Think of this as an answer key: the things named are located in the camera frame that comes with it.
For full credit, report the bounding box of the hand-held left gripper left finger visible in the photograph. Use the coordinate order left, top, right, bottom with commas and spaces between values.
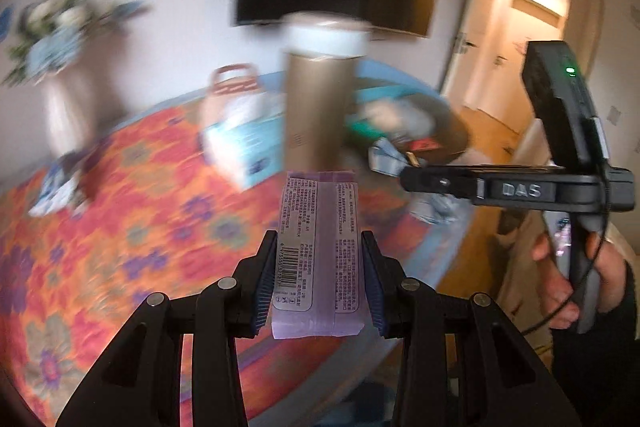
57, 231, 279, 427

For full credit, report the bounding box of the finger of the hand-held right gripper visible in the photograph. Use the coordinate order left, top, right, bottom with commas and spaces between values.
399, 163, 567, 204

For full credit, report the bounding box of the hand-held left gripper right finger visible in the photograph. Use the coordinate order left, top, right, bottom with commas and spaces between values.
361, 231, 583, 427

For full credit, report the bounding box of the brown round basket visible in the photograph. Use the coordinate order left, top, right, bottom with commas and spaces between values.
347, 93, 472, 160

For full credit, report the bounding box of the purple packet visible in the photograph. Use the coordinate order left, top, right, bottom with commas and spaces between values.
271, 170, 364, 339

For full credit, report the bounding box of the person's right forearm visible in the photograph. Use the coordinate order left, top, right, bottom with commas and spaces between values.
549, 257, 640, 427

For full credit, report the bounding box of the person's right hand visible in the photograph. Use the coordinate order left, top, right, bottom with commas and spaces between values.
531, 229, 629, 329

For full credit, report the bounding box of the white door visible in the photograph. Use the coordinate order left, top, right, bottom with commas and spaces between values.
442, 0, 572, 150

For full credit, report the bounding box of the brown cylinder with white lid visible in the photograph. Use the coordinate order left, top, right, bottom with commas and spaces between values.
281, 11, 373, 175

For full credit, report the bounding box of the blue and white tissue box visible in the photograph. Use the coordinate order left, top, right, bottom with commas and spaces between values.
200, 114, 287, 192

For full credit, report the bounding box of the floral tablecloth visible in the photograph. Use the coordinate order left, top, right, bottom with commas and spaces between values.
0, 99, 473, 427

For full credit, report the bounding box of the blue white small packet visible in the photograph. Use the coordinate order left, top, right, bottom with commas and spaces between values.
29, 164, 83, 219

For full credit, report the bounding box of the white vase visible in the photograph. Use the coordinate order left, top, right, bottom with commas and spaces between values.
42, 67, 101, 162

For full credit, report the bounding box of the blue and white flower bouquet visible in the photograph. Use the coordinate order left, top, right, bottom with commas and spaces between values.
0, 0, 151, 88

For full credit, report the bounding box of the black cable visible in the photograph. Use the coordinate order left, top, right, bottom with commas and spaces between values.
522, 184, 612, 338

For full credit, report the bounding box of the pink handled bag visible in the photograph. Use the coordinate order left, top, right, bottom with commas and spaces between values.
199, 63, 271, 135

